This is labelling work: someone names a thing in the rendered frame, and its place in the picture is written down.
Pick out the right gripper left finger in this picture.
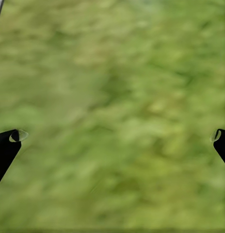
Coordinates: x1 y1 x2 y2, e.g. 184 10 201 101
0 129 28 181

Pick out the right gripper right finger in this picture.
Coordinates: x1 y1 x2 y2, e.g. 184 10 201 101
210 129 225 162

